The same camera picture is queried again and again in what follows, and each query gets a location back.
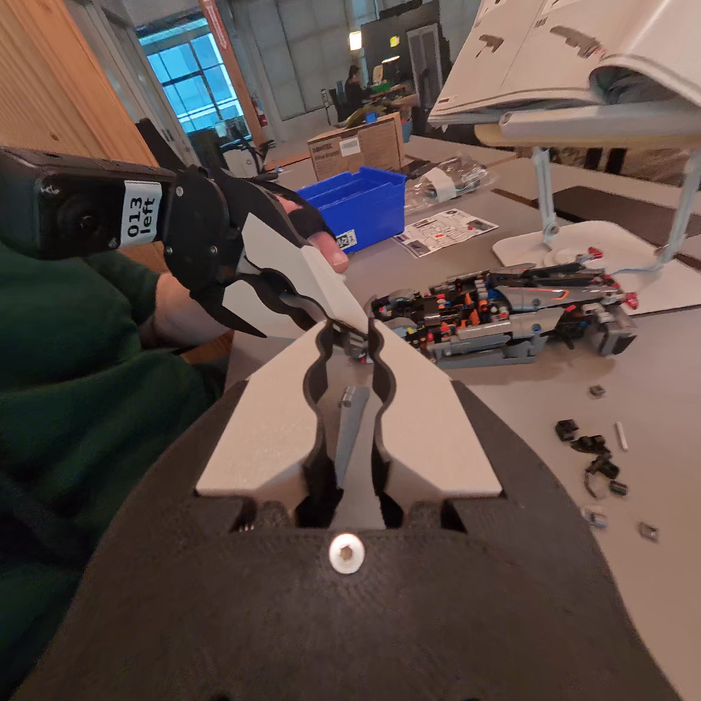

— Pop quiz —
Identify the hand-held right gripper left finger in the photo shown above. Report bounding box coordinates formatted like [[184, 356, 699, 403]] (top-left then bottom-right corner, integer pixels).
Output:
[[195, 320, 337, 518]]

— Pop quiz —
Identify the white sticker sheet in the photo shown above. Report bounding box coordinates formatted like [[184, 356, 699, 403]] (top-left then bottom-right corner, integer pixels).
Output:
[[393, 209, 500, 259]]

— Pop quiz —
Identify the window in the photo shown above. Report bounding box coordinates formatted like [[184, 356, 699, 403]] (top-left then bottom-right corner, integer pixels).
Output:
[[137, 30, 247, 135]]

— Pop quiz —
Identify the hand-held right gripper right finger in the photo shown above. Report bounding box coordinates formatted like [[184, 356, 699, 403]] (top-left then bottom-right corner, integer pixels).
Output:
[[367, 318, 503, 518]]

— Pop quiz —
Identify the instruction booklet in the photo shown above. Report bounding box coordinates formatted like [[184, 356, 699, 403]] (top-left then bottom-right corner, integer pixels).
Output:
[[427, 0, 701, 132]]

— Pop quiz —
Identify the blue bin with white label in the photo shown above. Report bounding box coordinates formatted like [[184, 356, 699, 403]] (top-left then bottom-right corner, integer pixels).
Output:
[[296, 167, 409, 255]]

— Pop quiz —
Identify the black desk mat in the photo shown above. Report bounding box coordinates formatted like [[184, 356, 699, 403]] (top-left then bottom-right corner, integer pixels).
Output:
[[493, 185, 701, 242]]

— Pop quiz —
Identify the grey lego vehicle model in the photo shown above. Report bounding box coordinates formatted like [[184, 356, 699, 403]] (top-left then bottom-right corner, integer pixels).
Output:
[[369, 246, 639, 367]]

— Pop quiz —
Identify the person's left hand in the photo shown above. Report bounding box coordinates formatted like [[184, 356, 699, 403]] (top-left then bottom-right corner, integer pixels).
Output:
[[278, 197, 351, 272]]

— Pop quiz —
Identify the person's left forearm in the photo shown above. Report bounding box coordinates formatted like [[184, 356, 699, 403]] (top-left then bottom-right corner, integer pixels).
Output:
[[139, 271, 233, 351]]

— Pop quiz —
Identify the cardboard box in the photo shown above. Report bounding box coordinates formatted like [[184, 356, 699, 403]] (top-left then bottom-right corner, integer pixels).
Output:
[[308, 112, 406, 181]]

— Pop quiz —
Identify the person's green shirt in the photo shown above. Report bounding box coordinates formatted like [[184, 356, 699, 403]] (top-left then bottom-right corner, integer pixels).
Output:
[[0, 241, 228, 701]]

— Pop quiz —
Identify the black partition panel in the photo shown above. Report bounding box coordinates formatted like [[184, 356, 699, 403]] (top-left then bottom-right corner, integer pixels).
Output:
[[361, 10, 441, 83]]

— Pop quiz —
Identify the clear plastic parts bag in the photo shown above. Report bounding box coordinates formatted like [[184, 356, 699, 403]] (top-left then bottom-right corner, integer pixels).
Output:
[[404, 158, 489, 215]]

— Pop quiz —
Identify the cluster of black lego pieces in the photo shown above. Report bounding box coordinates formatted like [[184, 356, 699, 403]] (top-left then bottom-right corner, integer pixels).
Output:
[[554, 419, 629, 500]]

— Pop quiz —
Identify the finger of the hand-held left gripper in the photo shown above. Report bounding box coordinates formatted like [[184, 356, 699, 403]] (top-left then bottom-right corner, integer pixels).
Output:
[[222, 271, 330, 337], [240, 211, 370, 337]]

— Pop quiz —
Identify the white book stand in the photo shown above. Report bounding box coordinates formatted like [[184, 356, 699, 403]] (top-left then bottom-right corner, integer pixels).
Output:
[[474, 99, 701, 317]]

